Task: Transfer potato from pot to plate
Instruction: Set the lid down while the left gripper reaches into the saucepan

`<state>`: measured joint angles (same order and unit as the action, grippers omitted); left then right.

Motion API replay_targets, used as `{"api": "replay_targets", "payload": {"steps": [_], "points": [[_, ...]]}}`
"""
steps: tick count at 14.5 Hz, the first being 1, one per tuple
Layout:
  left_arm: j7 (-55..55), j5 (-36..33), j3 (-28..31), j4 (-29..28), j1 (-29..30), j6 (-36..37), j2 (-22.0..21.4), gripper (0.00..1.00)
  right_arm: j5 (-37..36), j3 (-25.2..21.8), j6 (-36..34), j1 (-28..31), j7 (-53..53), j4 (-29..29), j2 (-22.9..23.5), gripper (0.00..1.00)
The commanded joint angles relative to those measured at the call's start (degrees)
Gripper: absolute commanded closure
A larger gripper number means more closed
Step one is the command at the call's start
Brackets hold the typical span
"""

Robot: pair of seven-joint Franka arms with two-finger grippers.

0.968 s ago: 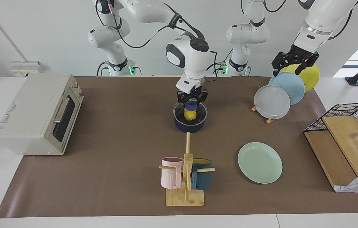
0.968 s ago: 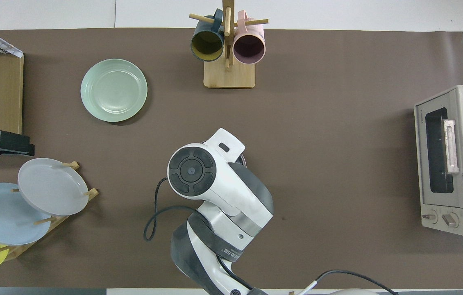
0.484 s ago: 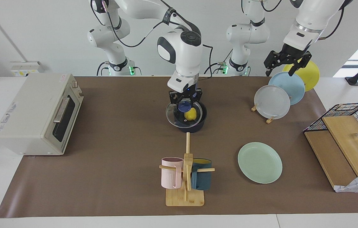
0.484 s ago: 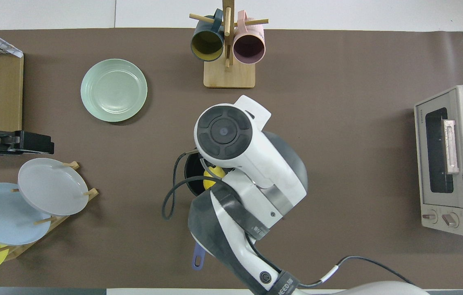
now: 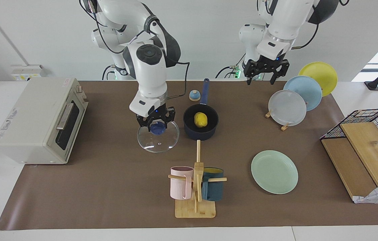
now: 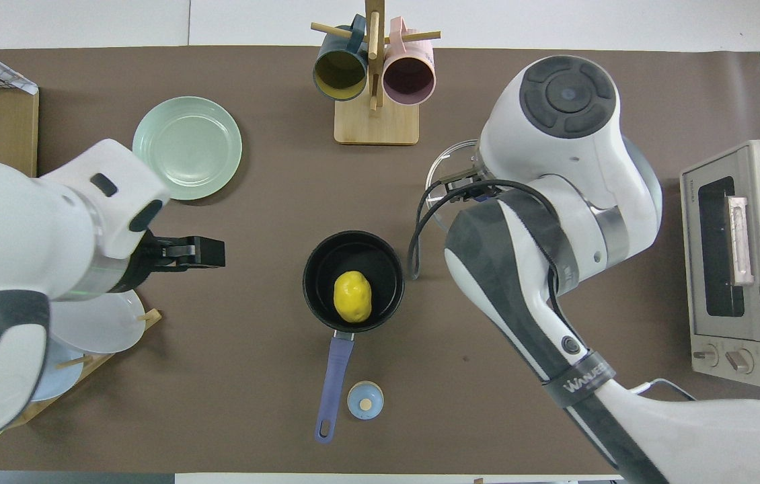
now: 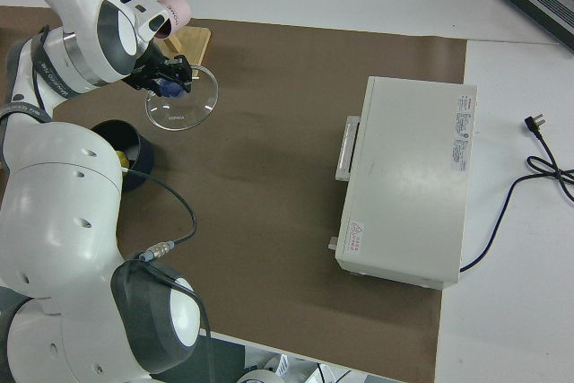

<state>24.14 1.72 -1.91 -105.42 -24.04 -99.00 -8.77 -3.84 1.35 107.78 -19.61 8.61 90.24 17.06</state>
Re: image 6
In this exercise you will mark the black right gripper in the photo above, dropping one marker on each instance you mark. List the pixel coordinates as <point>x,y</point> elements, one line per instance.
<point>484,189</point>

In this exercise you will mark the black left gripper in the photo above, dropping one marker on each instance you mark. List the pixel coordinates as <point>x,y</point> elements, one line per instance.
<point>151,255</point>

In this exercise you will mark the glass lid with blue knob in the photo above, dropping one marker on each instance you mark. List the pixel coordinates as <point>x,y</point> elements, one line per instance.
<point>447,158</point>

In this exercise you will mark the yellow potato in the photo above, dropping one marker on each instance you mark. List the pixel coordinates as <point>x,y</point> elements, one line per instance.
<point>352,296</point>

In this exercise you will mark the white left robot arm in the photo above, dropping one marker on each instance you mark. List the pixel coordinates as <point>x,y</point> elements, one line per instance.
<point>17,235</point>

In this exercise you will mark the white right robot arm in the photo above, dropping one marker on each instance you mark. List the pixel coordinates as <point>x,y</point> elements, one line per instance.
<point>555,168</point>

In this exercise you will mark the mint green plate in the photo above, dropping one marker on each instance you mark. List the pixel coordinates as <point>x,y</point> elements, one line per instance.
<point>192,144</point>

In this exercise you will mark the pale grey plate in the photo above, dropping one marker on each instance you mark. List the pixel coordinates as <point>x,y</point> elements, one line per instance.
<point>104,326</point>

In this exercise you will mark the wooden plate rack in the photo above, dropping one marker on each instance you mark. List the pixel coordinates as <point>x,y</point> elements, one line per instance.
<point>111,359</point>

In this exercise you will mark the light blue plate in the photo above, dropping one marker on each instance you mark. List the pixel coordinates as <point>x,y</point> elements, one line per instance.
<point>60,376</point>

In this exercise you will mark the brown table mat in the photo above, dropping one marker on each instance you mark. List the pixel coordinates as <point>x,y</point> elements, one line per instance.
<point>252,168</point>

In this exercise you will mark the wooden mug tree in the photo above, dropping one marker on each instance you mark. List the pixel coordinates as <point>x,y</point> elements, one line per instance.
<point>376,124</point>

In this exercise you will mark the pink ribbed mug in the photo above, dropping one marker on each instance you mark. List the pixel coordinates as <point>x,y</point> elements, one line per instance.
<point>409,77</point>

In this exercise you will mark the dark teal mug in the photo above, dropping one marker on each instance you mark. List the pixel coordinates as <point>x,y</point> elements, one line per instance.
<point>339,74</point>

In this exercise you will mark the beige toaster oven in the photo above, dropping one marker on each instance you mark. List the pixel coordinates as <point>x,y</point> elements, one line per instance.
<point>756,269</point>

